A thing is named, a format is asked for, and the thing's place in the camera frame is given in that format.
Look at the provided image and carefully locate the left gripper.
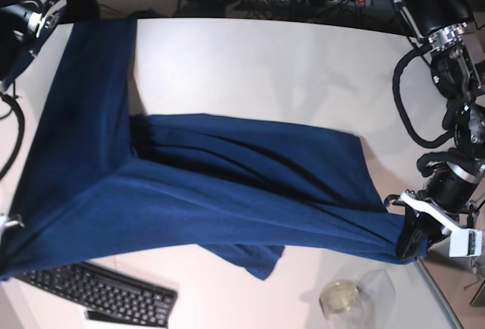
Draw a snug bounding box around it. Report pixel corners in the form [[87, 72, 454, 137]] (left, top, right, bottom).
[[396, 160, 483, 262]]

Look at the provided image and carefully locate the dark blue t-shirt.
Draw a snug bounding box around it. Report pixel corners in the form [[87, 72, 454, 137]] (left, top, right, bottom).
[[1, 18, 411, 280]]

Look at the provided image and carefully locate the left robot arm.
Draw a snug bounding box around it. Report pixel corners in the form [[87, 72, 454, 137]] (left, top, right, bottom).
[[388, 0, 484, 261]]

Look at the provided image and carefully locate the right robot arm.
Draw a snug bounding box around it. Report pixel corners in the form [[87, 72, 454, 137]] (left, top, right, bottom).
[[1, 0, 67, 177]]

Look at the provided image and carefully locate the clear tape roll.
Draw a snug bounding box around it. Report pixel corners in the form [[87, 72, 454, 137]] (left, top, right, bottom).
[[319, 280, 361, 318]]

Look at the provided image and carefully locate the black computer keyboard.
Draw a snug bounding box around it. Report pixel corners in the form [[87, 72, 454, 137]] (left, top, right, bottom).
[[14, 262, 177, 316]]

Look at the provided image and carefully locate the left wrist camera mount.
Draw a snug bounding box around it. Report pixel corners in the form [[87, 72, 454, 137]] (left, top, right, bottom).
[[384, 191, 483, 258]]

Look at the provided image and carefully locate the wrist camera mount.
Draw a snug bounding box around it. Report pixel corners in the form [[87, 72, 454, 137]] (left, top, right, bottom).
[[0, 214, 25, 243], [384, 191, 483, 258]]

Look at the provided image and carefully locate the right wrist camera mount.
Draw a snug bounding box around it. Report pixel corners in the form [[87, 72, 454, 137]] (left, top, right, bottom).
[[0, 214, 25, 243]]

